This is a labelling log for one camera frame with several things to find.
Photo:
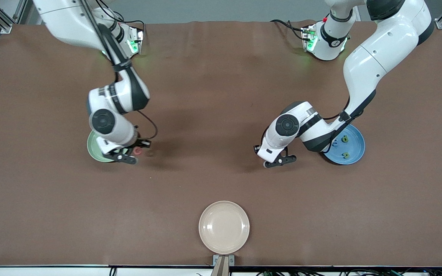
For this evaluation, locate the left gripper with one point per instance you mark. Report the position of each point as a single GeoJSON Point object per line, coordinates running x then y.
{"type": "Point", "coordinates": [255, 147]}

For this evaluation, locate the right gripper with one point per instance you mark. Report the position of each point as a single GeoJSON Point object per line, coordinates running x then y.
{"type": "Point", "coordinates": [138, 144]}

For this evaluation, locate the red letter Q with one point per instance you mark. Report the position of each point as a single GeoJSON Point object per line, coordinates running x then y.
{"type": "Point", "coordinates": [136, 151]}

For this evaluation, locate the green letter u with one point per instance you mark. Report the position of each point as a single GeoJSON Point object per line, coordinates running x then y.
{"type": "Point", "coordinates": [343, 154]}

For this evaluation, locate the green letter p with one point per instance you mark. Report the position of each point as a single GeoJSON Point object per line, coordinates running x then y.
{"type": "Point", "coordinates": [344, 139]}

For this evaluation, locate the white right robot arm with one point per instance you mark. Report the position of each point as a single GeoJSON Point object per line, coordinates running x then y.
{"type": "Point", "coordinates": [67, 19]}

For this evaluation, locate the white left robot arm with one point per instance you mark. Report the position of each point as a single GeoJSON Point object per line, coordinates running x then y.
{"type": "Point", "coordinates": [390, 38]}

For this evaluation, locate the light green plate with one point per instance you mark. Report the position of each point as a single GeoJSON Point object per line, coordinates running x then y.
{"type": "Point", "coordinates": [92, 149]}

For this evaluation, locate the blue plate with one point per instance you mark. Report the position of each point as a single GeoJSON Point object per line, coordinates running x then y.
{"type": "Point", "coordinates": [355, 147]}

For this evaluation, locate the beige plate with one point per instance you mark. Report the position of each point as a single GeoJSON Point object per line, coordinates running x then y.
{"type": "Point", "coordinates": [224, 227]}

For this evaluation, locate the brown table cover mat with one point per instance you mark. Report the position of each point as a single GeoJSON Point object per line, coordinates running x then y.
{"type": "Point", "coordinates": [221, 96]}

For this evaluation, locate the grey metal mount bracket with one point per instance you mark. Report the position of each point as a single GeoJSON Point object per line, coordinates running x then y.
{"type": "Point", "coordinates": [215, 260]}

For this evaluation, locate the aluminium camera post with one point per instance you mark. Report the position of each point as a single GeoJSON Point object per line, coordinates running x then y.
{"type": "Point", "coordinates": [221, 270]}

